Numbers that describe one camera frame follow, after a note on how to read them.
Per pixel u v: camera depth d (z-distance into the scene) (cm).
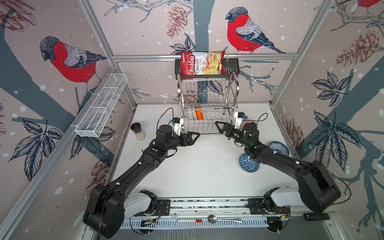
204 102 127
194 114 98
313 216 67
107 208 39
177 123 72
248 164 88
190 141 68
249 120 70
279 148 92
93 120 71
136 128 92
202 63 88
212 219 68
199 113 98
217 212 73
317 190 42
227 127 73
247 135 64
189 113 98
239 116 75
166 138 62
